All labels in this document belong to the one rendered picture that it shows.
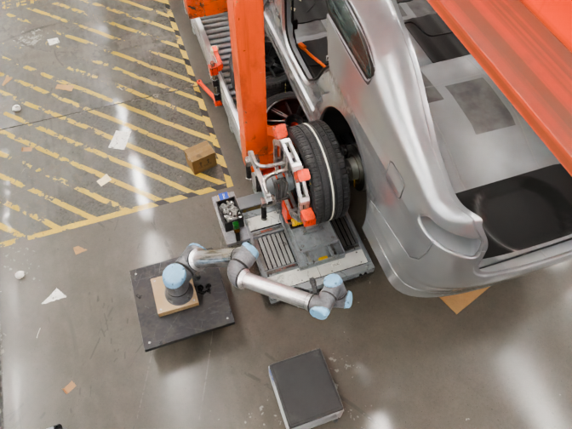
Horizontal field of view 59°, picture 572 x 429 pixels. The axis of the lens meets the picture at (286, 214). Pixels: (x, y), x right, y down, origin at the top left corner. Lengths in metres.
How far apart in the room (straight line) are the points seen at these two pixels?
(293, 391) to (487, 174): 1.84
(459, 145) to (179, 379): 2.43
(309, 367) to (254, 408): 0.52
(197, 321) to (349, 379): 1.10
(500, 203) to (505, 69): 2.69
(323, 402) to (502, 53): 2.66
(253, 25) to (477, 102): 1.66
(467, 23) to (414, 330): 3.14
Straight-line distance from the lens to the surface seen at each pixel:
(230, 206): 3.52
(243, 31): 2.88
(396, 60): 2.64
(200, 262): 3.20
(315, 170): 2.99
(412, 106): 2.52
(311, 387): 3.23
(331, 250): 3.80
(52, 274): 4.24
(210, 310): 3.46
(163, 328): 3.46
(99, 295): 4.03
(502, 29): 0.86
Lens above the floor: 3.47
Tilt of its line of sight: 57 degrees down
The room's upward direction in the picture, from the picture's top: 1 degrees clockwise
